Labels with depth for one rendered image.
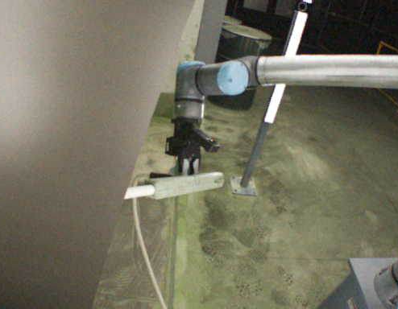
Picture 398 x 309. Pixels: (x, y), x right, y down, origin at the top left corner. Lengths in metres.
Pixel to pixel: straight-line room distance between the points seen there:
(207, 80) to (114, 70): 0.52
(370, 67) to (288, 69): 0.22
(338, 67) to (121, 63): 0.61
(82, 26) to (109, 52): 0.04
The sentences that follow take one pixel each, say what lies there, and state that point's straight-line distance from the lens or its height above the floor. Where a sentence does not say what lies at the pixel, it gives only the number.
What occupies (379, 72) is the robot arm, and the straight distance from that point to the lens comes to 0.79.
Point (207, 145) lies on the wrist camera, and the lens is 0.81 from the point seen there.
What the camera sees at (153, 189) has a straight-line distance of 0.71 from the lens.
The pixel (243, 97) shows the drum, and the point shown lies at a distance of 3.29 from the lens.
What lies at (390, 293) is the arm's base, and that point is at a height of 0.69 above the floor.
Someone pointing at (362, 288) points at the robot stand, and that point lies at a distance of 1.15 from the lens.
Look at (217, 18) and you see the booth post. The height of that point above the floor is 1.07.
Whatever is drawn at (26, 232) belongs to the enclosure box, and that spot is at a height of 1.03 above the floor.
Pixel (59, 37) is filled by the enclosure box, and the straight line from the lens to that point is 0.31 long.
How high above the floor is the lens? 1.42
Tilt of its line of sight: 35 degrees down
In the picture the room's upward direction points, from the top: 12 degrees clockwise
